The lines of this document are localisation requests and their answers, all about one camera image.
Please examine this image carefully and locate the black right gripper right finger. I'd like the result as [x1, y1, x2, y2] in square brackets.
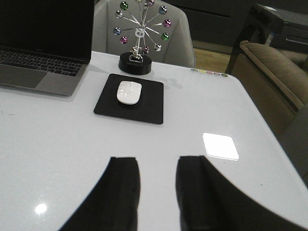
[176, 156, 303, 231]

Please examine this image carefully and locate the ferris wheel desk ornament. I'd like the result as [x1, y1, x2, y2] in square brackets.
[115, 0, 172, 75]

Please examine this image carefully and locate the grey right armchair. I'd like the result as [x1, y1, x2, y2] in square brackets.
[92, 0, 195, 67]

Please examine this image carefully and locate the beige sofa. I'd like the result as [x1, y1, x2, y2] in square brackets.
[231, 40, 308, 137]

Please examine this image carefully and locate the black mouse pad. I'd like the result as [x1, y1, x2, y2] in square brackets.
[94, 74, 164, 125]

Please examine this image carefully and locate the white computer mouse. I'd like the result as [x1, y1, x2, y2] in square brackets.
[116, 81, 142, 105]

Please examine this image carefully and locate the grey laptop computer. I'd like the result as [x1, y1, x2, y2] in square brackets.
[0, 0, 95, 96]

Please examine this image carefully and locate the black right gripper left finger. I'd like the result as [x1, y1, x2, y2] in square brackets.
[60, 157, 140, 231]

